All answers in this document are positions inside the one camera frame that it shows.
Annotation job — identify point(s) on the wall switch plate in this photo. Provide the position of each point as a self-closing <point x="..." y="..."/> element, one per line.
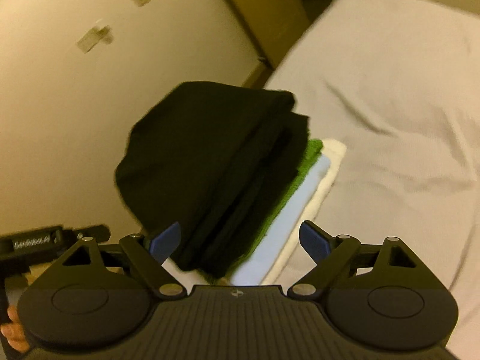
<point x="93" y="37"/>

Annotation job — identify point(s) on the light blue folded cloth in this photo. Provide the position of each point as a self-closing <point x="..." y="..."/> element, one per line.
<point x="252" y="271"/>

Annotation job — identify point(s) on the black garment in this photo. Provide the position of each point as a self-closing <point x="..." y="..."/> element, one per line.
<point x="214" y="159"/>

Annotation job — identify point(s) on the person's left hand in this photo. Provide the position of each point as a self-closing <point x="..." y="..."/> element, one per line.
<point x="13" y="331"/>

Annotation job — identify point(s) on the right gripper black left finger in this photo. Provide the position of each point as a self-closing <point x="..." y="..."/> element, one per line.
<point x="94" y="296"/>

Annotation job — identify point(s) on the wooden door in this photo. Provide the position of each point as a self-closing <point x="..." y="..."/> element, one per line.
<point x="274" y="26"/>

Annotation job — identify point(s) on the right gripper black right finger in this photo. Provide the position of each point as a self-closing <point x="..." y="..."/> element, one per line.
<point x="381" y="296"/>

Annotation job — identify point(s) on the green folded cloth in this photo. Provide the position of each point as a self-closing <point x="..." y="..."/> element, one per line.
<point x="311" y="156"/>

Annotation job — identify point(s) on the white duvet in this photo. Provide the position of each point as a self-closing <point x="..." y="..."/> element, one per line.
<point x="397" y="82"/>

